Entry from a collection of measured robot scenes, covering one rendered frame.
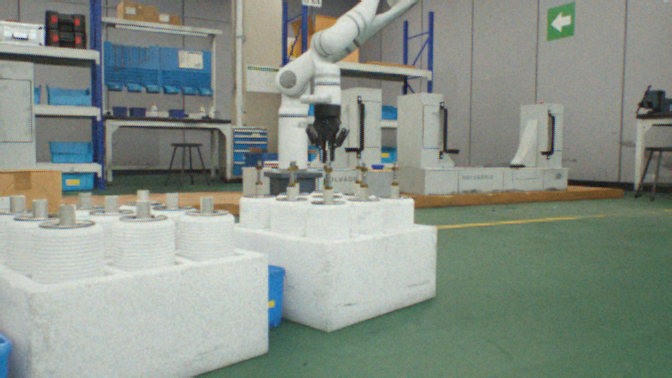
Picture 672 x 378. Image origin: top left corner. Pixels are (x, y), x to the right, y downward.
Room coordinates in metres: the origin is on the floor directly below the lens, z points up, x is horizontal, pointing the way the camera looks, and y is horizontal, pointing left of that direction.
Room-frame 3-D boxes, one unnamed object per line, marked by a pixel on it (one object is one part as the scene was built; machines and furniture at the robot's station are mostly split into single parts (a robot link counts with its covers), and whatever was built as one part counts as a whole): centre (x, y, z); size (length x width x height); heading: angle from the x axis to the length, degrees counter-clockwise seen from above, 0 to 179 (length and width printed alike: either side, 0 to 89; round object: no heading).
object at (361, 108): (3.71, 0.17, 0.45); 0.82 x 0.57 x 0.74; 119
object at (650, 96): (4.94, -2.85, 0.87); 0.41 x 0.17 x 0.25; 119
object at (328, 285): (1.35, 0.03, 0.09); 0.39 x 0.39 x 0.18; 47
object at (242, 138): (6.95, 1.20, 0.35); 0.59 x 0.47 x 0.69; 29
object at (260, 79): (7.62, 1.04, 1.38); 0.49 x 0.02 x 0.35; 119
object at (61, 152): (5.35, 2.62, 0.36); 0.50 x 0.38 x 0.21; 29
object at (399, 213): (1.36, -0.14, 0.16); 0.10 x 0.10 x 0.18
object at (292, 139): (1.75, 0.14, 0.39); 0.09 x 0.09 x 0.17; 29
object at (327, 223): (1.18, 0.02, 0.16); 0.10 x 0.10 x 0.18
